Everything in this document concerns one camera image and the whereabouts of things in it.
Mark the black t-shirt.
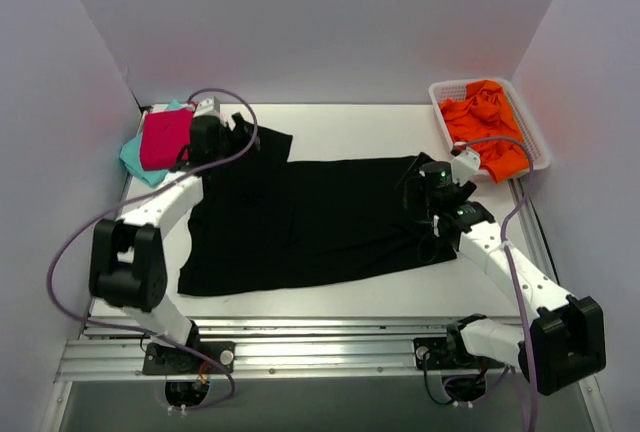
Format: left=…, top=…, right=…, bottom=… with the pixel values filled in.
left=177, top=127, right=456, bottom=297

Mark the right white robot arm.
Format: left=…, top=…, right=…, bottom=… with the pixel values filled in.
left=399, top=154, right=607, bottom=396

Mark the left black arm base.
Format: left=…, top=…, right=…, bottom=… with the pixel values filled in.
left=142, top=337, right=237, bottom=403

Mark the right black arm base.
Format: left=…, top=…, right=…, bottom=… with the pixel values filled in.
left=412, top=336, right=505, bottom=409

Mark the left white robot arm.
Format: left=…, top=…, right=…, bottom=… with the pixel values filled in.
left=89, top=113, right=258, bottom=371

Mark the folded pink t-shirt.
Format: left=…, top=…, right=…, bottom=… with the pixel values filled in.
left=139, top=108, right=193, bottom=171

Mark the folded teal t-shirt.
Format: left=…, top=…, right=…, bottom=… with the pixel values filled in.
left=119, top=101, right=190, bottom=187

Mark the crumpled orange t-shirt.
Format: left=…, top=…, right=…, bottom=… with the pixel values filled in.
left=439, top=80, right=529, bottom=183

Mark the white plastic basket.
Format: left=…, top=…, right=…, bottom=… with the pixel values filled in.
left=428, top=77, right=552, bottom=171

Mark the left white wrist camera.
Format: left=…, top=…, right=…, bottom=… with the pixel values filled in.
left=194, top=97, right=221, bottom=119

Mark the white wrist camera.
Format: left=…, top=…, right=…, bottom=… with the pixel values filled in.
left=450, top=148, right=481, bottom=186
left=194, top=97, right=221, bottom=119

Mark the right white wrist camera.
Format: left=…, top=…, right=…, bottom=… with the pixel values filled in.
left=450, top=148, right=481, bottom=186

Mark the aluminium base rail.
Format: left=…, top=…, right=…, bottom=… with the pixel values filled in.
left=53, top=314, right=599, bottom=381

